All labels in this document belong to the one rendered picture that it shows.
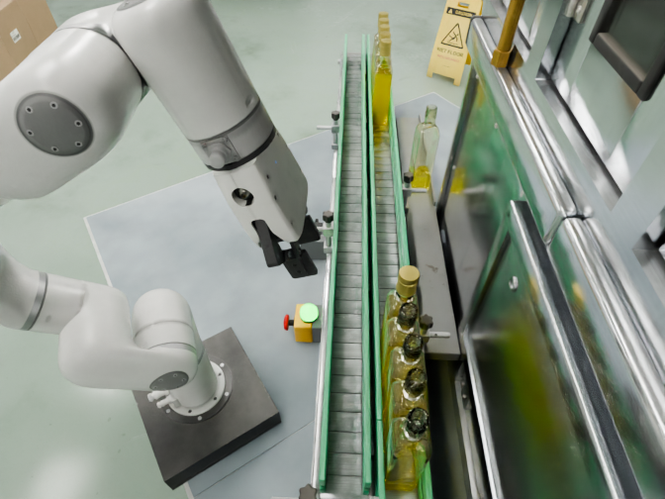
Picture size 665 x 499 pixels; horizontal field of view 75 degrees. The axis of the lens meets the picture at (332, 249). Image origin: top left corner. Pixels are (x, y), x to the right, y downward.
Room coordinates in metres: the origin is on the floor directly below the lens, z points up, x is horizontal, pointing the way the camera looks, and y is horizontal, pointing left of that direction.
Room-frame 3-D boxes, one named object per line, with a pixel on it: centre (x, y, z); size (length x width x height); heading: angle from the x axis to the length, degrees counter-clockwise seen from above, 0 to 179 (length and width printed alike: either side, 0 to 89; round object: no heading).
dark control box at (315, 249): (0.87, 0.05, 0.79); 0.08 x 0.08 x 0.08; 88
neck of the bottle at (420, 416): (0.22, -0.12, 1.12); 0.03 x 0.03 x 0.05
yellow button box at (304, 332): (0.59, 0.06, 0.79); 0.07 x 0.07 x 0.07; 88
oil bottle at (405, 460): (0.22, -0.12, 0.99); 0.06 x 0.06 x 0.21; 88
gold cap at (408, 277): (0.45, -0.13, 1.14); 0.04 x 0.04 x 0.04
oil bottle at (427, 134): (1.01, -0.26, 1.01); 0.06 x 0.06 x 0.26; 7
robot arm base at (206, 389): (0.40, 0.31, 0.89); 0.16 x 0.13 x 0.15; 120
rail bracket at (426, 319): (0.46, -0.20, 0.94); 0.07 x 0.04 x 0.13; 88
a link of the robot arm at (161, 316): (0.40, 0.29, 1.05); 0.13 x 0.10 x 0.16; 20
